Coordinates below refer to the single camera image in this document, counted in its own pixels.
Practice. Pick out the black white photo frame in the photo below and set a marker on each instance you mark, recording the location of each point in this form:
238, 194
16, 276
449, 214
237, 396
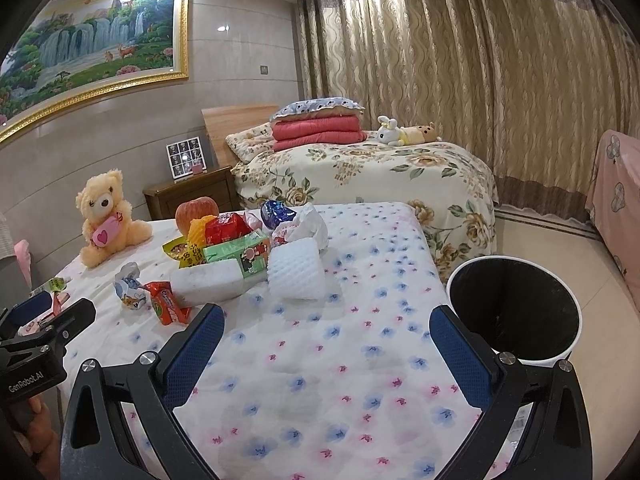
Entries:
185, 158

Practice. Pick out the floral pillow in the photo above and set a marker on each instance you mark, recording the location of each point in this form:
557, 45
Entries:
249, 143

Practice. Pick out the blue snack wrapper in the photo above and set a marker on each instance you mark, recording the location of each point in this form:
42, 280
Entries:
274, 212

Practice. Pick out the cream teddy bear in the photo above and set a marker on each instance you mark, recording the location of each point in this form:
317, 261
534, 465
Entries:
108, 226

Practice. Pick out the green pink small wrapper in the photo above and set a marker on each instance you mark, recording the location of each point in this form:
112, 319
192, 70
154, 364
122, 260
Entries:
58, 289

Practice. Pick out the wooden nightstand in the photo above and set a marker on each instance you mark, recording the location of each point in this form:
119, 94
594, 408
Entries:
219, 184

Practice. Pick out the green paper box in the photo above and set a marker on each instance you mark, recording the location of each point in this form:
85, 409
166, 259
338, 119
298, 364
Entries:
251, 251

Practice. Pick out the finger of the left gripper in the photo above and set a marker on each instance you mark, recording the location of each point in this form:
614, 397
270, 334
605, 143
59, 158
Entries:
65, 326
30, 309

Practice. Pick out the red snack bag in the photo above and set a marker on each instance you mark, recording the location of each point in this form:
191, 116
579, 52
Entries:
225, 228

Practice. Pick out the yellow snack packet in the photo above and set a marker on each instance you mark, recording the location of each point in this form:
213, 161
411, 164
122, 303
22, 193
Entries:
184, 252

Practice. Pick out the white foam net sleeve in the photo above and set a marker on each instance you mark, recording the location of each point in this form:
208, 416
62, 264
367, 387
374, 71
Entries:
295, 271

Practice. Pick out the yellow bear plush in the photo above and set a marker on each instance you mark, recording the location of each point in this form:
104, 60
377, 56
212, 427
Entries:
413, 135

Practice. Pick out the blue dotted pillow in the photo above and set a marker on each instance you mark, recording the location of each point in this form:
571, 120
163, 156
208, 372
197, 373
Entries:
317, 108

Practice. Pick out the wooden headboard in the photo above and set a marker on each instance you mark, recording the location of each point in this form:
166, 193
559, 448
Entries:
222, 121

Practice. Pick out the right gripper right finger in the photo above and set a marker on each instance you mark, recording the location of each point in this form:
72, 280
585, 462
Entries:
554, 441

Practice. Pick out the white rabbit plush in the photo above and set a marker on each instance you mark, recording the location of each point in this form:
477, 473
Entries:
389, 133

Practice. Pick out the person's left hand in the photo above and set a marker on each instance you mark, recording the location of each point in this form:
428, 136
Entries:
39, 440

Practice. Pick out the orange snack wrapper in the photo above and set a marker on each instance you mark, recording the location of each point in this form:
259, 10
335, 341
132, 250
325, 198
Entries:
165, 304

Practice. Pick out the folded red blanket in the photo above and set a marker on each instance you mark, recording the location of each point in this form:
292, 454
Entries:
332, 130

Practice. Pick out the white blue crumpled wrapper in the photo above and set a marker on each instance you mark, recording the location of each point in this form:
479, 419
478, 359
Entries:
131, 293

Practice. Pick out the orange foam net sleeve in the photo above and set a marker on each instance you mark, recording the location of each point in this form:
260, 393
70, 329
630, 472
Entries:
196, 235

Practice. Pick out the framed waterfall painting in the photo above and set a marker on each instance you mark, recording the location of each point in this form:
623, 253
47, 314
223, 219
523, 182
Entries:
77, 51

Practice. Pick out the red apple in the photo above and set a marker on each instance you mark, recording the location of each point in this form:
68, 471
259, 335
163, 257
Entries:
194, 209

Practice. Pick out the white flower-dotted bedsheet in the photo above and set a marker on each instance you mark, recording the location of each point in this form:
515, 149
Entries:
350, 386

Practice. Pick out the floral bed cover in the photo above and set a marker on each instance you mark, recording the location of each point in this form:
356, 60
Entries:
451, 192

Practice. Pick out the beige patterned curtain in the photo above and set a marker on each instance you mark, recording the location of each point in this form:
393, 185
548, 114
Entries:
529, 86

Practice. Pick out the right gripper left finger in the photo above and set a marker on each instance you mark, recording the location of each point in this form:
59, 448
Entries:
97, 442

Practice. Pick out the white crumpled plastic bag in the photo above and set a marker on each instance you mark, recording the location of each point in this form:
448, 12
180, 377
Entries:
307, 223

